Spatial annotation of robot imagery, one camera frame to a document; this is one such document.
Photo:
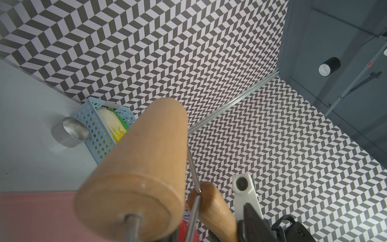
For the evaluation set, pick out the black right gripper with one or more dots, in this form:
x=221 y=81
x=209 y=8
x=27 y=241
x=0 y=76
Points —
x=252 y=228

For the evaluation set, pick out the wooden rolling pin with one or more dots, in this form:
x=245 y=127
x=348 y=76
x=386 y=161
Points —
x=137 y=193

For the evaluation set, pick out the black white tape roll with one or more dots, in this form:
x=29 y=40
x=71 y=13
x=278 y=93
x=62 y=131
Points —
x=329 y=66

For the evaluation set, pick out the red snack bag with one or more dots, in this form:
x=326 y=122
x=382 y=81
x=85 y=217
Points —
x=184 y=226

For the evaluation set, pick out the yellow napa cabbage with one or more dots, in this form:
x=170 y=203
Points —
x=112 y=123

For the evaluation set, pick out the light blue perforated plastic basket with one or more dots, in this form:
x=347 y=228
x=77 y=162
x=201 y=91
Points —
x=100 y=142

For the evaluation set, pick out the pink cutting board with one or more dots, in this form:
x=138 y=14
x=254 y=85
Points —
x=42 y=217

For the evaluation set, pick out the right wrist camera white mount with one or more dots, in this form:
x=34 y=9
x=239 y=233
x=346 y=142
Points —
x=244 y=190

